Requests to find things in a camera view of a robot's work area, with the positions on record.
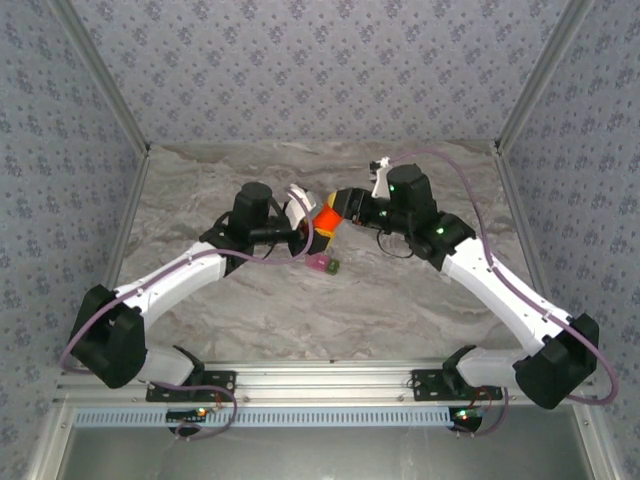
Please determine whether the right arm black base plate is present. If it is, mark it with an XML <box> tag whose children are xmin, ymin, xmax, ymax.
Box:
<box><xmin>410</xmin><ymin>368</ymin><xmax>504</xmax><ymax>402</ymax></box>

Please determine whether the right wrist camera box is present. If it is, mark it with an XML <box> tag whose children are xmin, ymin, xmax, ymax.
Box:
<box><xmin>367</xmin><ymin>156</ymin><xmax>395</xmax><ymax>199</ymax></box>

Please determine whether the slotted cable duct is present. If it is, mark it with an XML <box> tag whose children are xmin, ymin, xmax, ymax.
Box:
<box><xmin>73</xmin><ymin>405</ymin><xmax>456</xmax><ymax>429</ymax></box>

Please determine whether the aluminium frame rail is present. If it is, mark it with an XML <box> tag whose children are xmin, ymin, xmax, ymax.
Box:
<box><xmin>52</xmin><ymin>360</ymin><xmax>599</xmax><ymax>407</ymax></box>

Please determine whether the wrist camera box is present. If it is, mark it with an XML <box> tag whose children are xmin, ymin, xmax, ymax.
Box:
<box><xmin>367</xmin><ymin>156</ymin><xmax>395</xmax><ymax>199</ymax></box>
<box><xmin>283</xmin><ymin>183</ymin><xmax>322</xmax><ymax>227</ymax></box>

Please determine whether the aluminium frame post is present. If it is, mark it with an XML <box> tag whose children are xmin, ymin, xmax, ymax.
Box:
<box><xmin>49</xmin><ymin>0</ymin><xmax>152</xmax><ymax>157</ymax></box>
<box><xmin>492</xmin><ymin>0</ymin><xmax>597</xmax><ymax>156</ymax></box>

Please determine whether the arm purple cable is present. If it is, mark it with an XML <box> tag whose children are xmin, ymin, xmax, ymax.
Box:
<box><xmin>389</xmin><ymin>147</ymin><xmax>621</xmax><ymax>437</ymax></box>
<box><xmin>59</xmin><ymin>187</ymin><xmax>316</xmax><ymax>442</ymax></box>

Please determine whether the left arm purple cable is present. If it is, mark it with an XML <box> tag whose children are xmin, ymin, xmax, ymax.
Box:
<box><xmin>59</xmin><ymin>187</ymin><xmax>316</xmax><ymax>442</ymax></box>

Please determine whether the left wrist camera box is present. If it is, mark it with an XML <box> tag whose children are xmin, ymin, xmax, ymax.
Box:
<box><xmin>283</xmin><ymin>183</ymin><xmax>322</xmax><ymax>227</ymax></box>

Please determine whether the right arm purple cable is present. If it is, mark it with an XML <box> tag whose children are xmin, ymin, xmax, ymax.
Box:
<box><xmin>389</xmin><ymin>147</ymin><xmax>621</xmax><ymax>437</ymax></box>

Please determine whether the orange pill bottle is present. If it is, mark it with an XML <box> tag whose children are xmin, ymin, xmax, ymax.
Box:
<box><xmin>313</xmin><ymin>201</ymin><xmax>347</xmax><ymax>237</ymax></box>

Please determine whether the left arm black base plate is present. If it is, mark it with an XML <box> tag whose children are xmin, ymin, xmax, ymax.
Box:
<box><xmin>145</xmin><ymin>369</ymin><xmax>237</xmax><ymax>404</ymax></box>

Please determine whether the right gripper black cable loop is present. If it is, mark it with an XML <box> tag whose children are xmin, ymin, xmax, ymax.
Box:
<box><xmin>375</xmin><ymin>228</ymin><xmax>416</xmax><ymax>260</ymax></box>

